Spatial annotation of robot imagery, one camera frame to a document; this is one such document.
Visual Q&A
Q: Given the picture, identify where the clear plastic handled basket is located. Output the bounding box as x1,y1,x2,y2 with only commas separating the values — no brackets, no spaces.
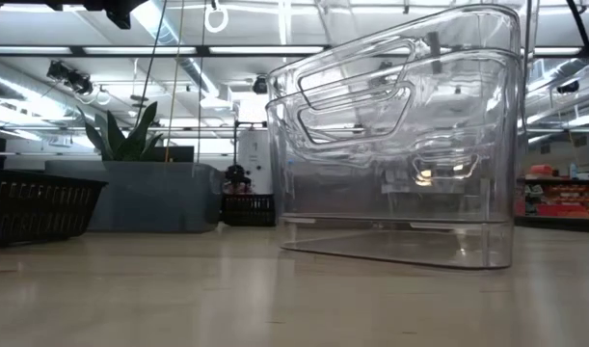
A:
265,47,522,270
268,4,522,226

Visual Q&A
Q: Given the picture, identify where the grey plastic storage bin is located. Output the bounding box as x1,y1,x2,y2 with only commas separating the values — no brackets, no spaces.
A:
45,160,227,234

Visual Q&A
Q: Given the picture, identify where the black plastic lattice basket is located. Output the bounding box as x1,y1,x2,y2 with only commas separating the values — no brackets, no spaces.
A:
220,193,277,227
0,168,108,250

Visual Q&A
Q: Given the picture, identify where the shelf with red goods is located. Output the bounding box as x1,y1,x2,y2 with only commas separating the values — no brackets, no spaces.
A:
514,163,589,233

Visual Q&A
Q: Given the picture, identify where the white cylindrical tank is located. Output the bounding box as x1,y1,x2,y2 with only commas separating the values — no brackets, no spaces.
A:
235,129,272,196

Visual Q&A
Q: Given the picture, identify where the green snake plant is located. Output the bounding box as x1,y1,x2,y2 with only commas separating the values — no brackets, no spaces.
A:
75,100,164,163

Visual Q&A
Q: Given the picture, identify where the thin dark hanging cable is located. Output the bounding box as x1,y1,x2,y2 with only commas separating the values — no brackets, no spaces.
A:
196,0,209,164

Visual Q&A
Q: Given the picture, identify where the white hanging ring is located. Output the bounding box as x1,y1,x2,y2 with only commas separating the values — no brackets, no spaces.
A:
203,0,230,34

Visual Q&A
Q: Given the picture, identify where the black hanging cable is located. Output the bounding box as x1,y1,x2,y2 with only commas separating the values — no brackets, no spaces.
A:
133,0,170,127

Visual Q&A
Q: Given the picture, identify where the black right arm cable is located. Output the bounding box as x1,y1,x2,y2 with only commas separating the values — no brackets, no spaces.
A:
565,0,589,87

